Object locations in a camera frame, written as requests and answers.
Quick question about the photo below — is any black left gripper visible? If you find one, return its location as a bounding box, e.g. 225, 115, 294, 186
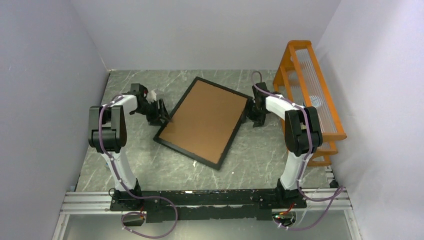
133, 99, 173, 127

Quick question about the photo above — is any aluminium table rail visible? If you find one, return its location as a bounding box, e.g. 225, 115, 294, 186
53, 166, 362, 240

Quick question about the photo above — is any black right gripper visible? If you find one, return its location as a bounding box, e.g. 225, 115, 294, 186
241, 98, 266, 128

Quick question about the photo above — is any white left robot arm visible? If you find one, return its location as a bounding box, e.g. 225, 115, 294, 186
88, 83, 171, 210

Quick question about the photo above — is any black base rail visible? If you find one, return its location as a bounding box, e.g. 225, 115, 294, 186
109, 188, 307, 223

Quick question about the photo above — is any brown backing board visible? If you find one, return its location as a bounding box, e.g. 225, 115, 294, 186
158, 80, 249, 165

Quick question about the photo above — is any black picture frame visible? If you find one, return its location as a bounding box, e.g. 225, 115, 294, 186
152, 76, 254, 171

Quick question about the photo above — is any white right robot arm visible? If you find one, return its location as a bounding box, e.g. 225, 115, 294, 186
246, 82, 323, 208

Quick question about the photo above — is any orange wooden shelf rack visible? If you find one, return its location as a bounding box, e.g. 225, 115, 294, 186
272, 40, 347, 167

